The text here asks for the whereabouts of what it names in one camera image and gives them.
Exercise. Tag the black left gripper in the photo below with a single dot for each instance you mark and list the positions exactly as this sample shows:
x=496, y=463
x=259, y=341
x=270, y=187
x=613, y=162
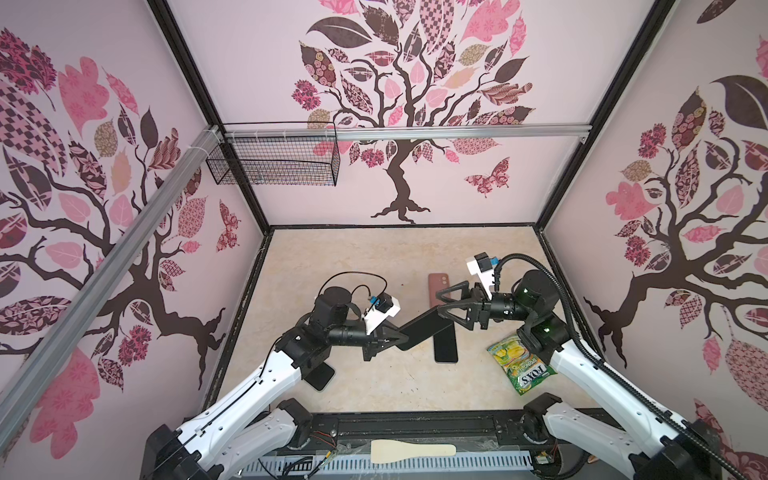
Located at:
x=376, y=340

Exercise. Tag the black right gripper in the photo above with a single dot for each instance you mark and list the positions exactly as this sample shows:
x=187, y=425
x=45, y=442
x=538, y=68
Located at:
x=478, y=310

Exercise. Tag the pink phone case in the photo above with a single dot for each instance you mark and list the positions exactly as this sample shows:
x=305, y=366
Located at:
x=436, y=283

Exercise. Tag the black phone case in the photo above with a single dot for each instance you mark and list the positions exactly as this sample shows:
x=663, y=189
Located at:
x=423, y=327

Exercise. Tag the purple smartphone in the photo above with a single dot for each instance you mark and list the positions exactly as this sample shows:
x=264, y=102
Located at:
x=445, y=347

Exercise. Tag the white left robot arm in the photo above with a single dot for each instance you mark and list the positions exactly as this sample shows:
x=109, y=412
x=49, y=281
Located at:
x=254, y=418

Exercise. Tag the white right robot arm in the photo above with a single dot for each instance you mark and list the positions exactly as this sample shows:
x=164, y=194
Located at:
x=648, y=441

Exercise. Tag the black smartphone on table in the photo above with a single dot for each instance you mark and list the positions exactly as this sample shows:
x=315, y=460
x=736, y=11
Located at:
x=320, y=377

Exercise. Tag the green candy bag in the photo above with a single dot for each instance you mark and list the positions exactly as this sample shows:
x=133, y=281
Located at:
x=522, y=368

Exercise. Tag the beige wooden spatula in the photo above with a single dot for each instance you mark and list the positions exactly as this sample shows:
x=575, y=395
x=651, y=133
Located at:
x=385, y=451

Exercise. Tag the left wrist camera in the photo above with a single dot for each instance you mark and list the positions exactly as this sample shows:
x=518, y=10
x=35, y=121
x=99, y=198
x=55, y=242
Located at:
x=382, y=307

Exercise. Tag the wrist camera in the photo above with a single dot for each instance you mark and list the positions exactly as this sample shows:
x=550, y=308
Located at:
x=382, y=307
x=483, y=266

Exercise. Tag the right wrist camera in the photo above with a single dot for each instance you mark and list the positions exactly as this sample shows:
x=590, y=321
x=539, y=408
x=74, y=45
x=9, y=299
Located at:
x=483, y=266

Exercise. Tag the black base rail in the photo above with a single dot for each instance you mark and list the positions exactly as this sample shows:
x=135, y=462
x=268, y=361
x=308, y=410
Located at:
x=420, y=426

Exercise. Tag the white slotted cable duct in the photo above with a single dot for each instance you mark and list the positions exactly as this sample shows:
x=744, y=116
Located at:
x=357, y=465

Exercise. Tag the aluminium rail back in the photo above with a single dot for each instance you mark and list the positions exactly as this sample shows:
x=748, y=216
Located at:
x=412, y=133

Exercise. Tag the aluminium rail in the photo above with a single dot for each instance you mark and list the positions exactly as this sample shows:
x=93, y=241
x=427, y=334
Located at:
x=26, y=387
x=412, y=133

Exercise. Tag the black wire basket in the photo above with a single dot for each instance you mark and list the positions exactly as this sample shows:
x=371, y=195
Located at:
x=285, y=153

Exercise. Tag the aluminium rail left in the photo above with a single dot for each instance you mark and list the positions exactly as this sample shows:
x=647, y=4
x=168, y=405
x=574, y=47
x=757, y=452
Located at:
x=26, y=387

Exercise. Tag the black vertical frame post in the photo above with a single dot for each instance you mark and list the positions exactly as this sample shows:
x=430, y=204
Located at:
x=173, y=35

